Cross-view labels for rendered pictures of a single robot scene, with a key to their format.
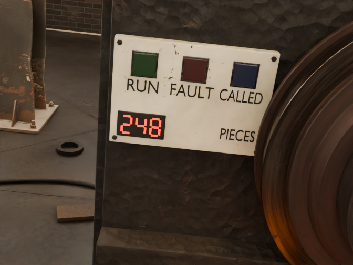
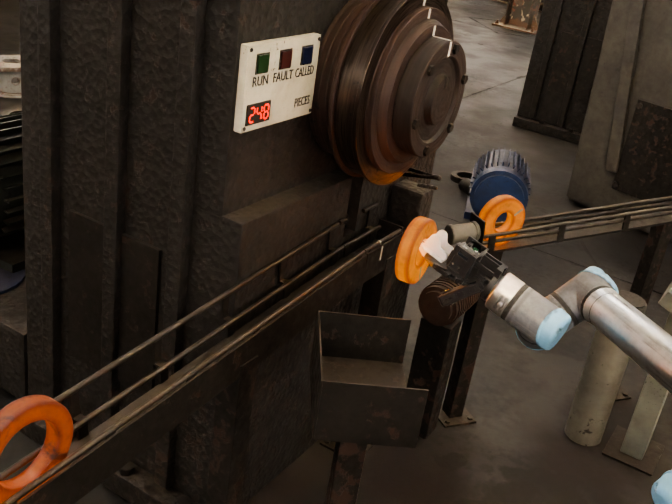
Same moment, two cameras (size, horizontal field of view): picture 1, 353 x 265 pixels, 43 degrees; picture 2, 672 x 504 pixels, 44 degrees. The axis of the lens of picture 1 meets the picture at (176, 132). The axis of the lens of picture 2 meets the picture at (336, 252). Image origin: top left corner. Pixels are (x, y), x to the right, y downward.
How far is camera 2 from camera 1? 1.44 m
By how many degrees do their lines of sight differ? 54
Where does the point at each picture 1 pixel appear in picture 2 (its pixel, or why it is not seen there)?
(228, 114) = (298, 87)
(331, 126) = (386, 73)
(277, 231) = (360, 151)
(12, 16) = not seen: outside the picture
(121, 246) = (255, 218)
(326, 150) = (389, 87)
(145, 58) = (264, 58)
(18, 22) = not seen: outside the picture
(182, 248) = (281, 204)
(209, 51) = (292, 43)
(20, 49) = not seen: outside the picture
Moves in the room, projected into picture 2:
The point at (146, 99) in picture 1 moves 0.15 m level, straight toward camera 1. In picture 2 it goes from (261, 90) to (324, 108)
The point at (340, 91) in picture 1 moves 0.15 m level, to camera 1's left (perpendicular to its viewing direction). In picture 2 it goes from (390, 51) to (353, 58)
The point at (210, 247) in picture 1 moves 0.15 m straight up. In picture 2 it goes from (290, 196) to (297, 135)
